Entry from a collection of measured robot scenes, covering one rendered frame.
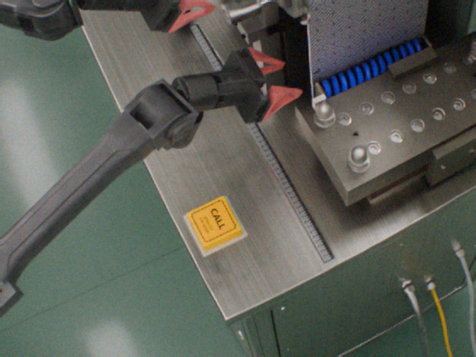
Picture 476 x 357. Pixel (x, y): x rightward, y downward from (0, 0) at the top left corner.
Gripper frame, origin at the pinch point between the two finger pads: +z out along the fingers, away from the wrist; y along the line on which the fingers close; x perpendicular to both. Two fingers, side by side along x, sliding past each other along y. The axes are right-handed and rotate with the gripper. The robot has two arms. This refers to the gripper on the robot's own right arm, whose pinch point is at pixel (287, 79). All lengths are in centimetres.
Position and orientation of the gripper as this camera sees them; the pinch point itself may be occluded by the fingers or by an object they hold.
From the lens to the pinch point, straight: 143.9
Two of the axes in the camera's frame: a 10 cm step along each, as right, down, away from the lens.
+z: 8.4, -1.8, 5.2
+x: 3.5, -5.6, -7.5
